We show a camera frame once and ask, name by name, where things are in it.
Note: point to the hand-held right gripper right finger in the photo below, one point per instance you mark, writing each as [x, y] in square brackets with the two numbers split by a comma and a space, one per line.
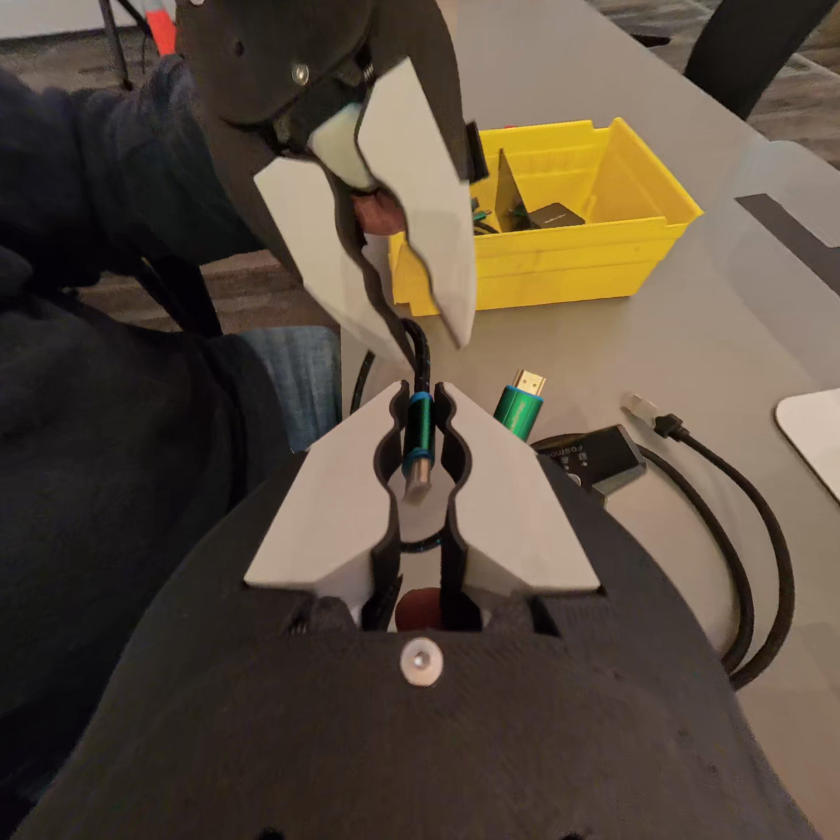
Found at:
[525, 525]

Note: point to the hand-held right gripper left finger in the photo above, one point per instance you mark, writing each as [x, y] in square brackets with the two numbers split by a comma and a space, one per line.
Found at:
[321, 525]

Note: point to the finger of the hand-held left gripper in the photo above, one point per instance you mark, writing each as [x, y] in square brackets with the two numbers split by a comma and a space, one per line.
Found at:
[426, 184]
[308, 229]

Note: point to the black HDMI switch box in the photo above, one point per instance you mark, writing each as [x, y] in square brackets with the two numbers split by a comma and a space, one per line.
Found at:
[604, 459]

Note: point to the yellow plastic bin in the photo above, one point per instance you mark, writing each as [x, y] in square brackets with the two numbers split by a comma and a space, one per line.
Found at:
[558, 269]

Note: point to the person's left forearm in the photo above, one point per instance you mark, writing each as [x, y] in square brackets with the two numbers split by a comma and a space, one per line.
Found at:
[118, 164]

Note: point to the person's left hand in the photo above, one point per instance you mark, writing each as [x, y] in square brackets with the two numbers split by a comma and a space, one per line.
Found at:
[380, 213]

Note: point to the orange traffic cone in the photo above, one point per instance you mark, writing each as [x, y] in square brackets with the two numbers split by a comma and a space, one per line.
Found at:
[163, 26]

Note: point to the small black adapter box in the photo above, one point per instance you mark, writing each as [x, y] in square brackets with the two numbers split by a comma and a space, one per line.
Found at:
[558, 215]

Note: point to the person's jeans leg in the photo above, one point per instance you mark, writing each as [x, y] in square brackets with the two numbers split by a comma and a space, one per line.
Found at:
[302, 380]

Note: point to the person's dark sweater torso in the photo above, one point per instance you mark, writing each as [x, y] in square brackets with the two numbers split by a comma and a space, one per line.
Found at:
[98, 492]

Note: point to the wooden board stand white base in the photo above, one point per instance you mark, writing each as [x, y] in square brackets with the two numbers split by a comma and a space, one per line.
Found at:
[817, 439]

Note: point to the dark chair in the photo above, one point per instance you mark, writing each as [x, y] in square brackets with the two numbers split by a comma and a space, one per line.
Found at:
[748, 52]

